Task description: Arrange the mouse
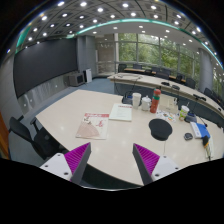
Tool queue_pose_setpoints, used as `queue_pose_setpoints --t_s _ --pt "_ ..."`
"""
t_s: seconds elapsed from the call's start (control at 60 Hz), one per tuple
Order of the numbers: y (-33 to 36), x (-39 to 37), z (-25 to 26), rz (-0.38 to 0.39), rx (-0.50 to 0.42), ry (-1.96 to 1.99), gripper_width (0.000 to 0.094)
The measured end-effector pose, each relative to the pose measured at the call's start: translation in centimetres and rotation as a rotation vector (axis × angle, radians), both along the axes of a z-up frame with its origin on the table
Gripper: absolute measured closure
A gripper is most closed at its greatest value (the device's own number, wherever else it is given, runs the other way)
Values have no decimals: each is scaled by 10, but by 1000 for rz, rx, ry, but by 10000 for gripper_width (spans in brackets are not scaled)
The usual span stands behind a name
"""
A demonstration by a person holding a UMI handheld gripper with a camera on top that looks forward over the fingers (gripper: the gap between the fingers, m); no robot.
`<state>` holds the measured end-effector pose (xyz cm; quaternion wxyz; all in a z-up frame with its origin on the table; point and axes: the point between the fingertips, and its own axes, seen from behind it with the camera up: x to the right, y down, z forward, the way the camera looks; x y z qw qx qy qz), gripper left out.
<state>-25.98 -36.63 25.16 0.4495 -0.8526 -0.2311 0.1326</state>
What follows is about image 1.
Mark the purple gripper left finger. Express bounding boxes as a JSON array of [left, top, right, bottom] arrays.
[[39, 142, 92, 185]]

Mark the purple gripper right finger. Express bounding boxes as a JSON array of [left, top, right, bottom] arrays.
[[132, 143, 183, 186]]

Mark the black round mouse pad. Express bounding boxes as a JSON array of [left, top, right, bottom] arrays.
[[148, 119, 173, 141]]

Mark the black computer mouse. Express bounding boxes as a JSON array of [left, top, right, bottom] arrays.
[[184, 133, 193, 140]]

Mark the black office chair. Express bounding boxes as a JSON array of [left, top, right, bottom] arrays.
[[9, 117, 67, 159]]

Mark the red and white magazine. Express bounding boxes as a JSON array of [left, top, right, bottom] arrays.
[[76, 113, 109, 140]]

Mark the colourful leaflet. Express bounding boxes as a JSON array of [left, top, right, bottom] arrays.
[[156, 110, 176, 122]]

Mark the white booklet with red header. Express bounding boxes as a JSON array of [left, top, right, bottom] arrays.
[[109, 103, 132, 121]]

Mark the red thermos bottle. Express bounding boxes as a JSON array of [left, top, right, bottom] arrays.
[[150, 89, 161, 113]]

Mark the blue and white book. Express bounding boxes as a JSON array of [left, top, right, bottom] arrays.
[[190, 122, 210, 139]]

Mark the green and white paper cup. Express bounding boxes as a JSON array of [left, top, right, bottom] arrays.
[[179, 105, 189, 121]]

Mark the black conference phone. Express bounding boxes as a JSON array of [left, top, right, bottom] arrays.
[[122, 96, 132, 104]]

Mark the long rear conference desk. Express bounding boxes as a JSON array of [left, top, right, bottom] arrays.
[[108, 73, 224, 128]]

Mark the grey cabinet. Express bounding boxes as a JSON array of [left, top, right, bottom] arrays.
[[68, 73, 85, 87]]

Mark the white air purifier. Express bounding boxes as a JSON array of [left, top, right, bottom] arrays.
[[84, 69, 92, 83]]

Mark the large black wall screen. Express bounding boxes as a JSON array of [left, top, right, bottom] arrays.
[[13, 39, 78, 97]]

